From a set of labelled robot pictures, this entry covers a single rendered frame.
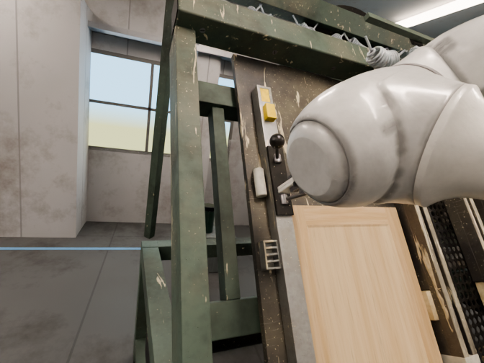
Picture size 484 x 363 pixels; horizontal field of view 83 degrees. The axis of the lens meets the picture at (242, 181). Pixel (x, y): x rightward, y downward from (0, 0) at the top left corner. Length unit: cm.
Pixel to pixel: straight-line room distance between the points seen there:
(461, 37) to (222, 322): 65
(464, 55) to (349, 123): 18
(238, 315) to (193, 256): 20
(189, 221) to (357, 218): 53
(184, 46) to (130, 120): 302
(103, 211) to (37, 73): 177
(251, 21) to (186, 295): 81
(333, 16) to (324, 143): 151
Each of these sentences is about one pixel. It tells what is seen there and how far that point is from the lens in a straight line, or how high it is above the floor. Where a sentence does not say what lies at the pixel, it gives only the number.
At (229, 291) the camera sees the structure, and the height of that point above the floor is 114.
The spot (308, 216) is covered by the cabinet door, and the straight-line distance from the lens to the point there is 81.
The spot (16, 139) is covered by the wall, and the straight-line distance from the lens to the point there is 363.
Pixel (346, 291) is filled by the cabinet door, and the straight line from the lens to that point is 84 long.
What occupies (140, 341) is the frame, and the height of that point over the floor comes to 18.
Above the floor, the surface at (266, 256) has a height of 125.
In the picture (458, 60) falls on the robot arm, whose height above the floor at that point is 164.
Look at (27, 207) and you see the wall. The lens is 377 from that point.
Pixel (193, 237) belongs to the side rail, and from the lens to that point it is 62.
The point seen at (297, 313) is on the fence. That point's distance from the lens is 72.
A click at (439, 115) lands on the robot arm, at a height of 158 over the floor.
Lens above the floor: 155
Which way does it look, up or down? 12 degrees down
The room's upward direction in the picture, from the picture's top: 8 degrees clockwise
